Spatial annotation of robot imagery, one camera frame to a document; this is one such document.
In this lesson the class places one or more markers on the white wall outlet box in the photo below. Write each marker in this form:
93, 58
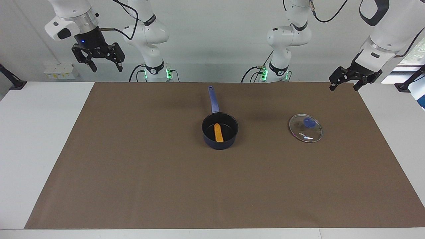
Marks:
61, 72

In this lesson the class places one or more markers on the orange toy corn cob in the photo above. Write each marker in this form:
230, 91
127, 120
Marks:
218, 133

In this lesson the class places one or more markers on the black clamp stand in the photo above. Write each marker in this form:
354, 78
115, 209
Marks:
403, 87
15, 83

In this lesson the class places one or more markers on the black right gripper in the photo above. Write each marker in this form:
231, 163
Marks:
91, 41

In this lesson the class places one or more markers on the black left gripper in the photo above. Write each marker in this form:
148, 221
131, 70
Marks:
363, 71

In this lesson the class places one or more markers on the glass lid with blue knob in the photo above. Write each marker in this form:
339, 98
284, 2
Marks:
300, 132

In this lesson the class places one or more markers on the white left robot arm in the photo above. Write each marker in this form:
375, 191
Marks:
388, 30

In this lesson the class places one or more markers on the brown table mat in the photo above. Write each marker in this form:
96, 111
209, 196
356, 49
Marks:
132, 166

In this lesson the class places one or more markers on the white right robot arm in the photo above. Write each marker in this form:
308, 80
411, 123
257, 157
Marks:
151, 36

